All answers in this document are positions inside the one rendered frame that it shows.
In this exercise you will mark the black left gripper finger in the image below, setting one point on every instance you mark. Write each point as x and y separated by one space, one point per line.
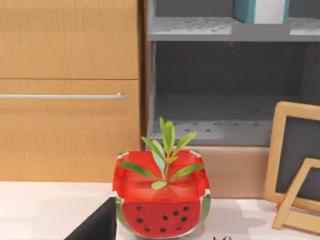
100 222

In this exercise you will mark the watermelon plant pot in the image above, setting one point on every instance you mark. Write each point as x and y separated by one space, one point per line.
161 200

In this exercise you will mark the wooden cupboard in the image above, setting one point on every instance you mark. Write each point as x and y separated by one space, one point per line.
143 75

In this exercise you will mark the plain wooden drawer front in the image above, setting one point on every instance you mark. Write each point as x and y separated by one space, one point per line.
67 37

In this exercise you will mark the grey open shelf unit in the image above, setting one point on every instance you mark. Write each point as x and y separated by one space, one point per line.
225 75

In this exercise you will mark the wooden framed blackboard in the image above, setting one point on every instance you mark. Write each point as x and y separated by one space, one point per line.
292 160

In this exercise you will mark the teal and white book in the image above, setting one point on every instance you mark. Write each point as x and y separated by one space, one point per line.
262 11

